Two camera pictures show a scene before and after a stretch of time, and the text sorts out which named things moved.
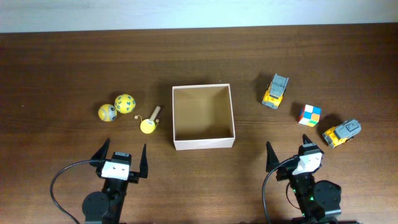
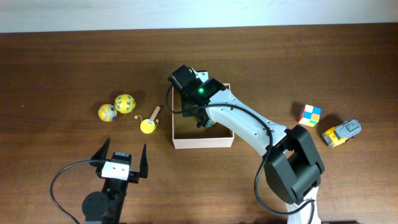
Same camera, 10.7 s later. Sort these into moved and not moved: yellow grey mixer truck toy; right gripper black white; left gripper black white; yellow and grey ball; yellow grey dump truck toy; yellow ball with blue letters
Moved: right gripper black white; yellow grey dump truck toy
Not moved: yellow grey mixer truck toy; yellow ball with blue letters; yellow and grey ball; left gripper black white
